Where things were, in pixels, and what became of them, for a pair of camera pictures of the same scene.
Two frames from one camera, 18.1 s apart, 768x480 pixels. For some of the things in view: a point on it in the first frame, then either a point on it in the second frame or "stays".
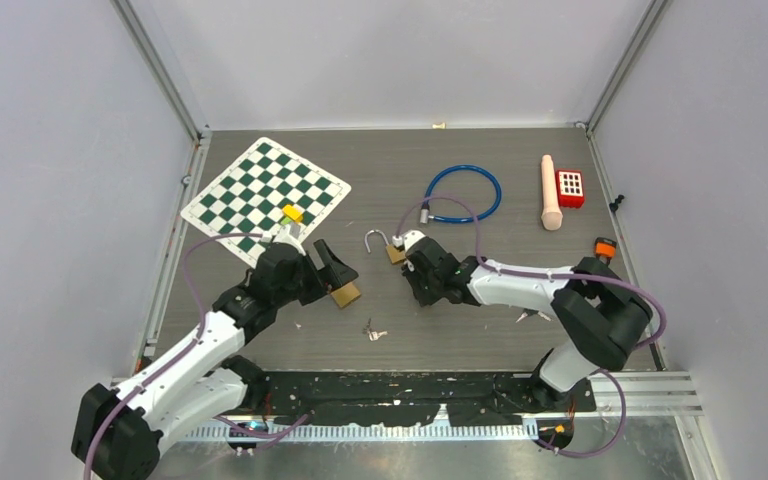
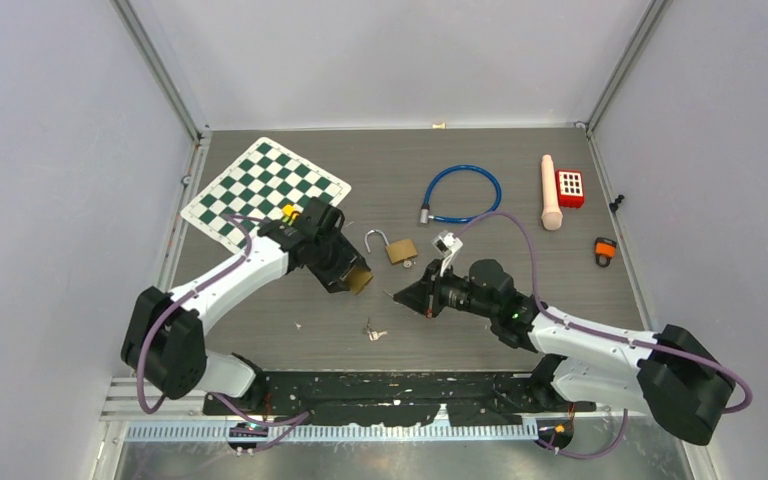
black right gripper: [412, 275] -> [425, 296]
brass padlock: [345, 294] -> [358, 278]
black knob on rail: [613, 206] stays
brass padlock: [394, 254] stays
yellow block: [293, 212] stays
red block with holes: [570, 188] stays
